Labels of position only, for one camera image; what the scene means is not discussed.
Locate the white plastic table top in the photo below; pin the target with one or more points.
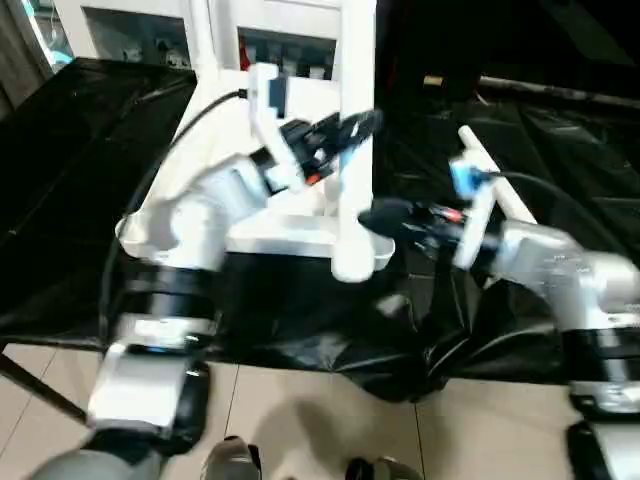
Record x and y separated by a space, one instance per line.
280 230

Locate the black tripod leg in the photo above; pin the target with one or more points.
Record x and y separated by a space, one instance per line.
40 385

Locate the white plastic table leg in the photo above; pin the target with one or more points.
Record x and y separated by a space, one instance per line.
202 35
490 165
355 200

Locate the small yellow label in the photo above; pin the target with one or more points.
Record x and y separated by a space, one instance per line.
432 81

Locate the white glass-door cabinet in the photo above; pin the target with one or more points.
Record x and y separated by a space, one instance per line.
130 25

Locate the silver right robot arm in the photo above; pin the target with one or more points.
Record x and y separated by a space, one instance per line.
570 290

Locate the black metal rod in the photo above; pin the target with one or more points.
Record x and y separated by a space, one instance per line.
560 92

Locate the black plastic mat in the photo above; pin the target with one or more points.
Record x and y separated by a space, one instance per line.
60 200

